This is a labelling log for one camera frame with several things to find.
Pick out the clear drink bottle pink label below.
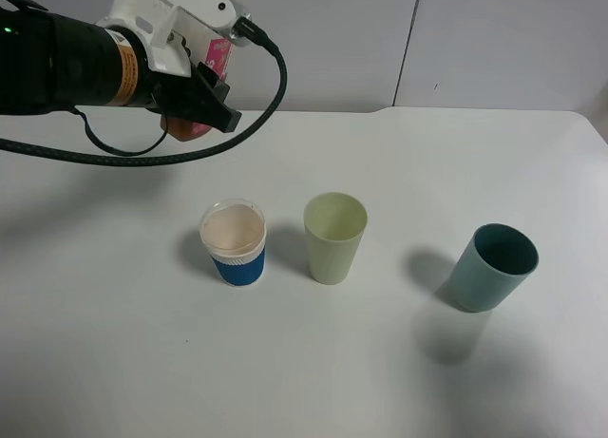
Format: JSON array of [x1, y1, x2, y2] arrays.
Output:
[[160, 33, 233, 142]]

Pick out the teal blue cup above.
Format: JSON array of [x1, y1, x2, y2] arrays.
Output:
[[446, 223, 540, 313]]

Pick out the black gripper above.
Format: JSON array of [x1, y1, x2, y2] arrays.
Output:
[[137, 60, 241, 133]]

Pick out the blue sleeved paper cup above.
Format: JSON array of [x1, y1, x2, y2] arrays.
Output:
[[199, 199, 267, 287]]

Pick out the pale yellow cup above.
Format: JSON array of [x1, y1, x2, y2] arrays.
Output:
[[303, 192, 368, 285]]

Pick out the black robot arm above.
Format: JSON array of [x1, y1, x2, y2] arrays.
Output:
[[1, 0, 241, 132]]

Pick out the black braided camera cable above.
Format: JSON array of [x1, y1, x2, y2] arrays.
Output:
[[0, 14, 289, 169]]

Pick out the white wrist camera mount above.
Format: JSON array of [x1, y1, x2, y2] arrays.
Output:
[[98, 0, 251, 77]]

